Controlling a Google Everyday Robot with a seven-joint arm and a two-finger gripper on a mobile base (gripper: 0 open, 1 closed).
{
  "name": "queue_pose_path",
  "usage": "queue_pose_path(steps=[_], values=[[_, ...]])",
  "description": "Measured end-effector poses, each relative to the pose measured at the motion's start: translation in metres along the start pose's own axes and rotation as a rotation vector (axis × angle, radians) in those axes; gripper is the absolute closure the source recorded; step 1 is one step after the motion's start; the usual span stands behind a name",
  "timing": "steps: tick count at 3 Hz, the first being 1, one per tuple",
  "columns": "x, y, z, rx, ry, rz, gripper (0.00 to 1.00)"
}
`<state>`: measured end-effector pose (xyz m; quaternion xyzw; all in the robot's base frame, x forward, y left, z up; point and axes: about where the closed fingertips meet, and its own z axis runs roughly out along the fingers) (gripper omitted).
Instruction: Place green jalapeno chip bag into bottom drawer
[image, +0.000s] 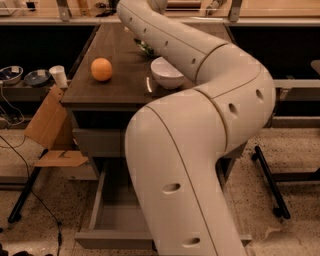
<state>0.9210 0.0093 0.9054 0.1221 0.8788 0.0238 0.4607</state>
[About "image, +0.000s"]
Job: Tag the green jalapeno chip bag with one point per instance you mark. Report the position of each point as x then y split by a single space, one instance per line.
145 48

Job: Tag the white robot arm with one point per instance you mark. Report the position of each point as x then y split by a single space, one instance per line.
172 144

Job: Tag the grey drawer cabinet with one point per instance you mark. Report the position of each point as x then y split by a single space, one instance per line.
110 105

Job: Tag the closed middle drawer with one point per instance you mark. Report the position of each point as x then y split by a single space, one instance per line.
103 143

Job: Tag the open bottom drawer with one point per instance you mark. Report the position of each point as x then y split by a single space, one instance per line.
117 221

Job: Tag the white bowl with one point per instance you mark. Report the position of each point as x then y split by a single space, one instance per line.
166 74

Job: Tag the orange fruit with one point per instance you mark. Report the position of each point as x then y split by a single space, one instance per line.
101 69

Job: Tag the brown cardboard box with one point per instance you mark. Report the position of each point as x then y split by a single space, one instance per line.
51 128

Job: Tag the white paper cup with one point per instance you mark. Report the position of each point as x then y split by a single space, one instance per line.
59 76

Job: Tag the blue bowl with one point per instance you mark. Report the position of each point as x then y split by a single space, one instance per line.
37 78

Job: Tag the black table leg right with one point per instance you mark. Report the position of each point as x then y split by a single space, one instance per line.
281 209

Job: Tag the black table leg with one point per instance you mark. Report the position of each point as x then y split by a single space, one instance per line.
281 209
15 214

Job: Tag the grey shelf left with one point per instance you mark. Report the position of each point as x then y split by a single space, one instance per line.
21 92

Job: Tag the blue-white bowl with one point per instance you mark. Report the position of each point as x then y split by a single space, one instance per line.
11 75

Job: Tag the black table leg left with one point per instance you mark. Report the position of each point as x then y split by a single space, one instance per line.
15 214

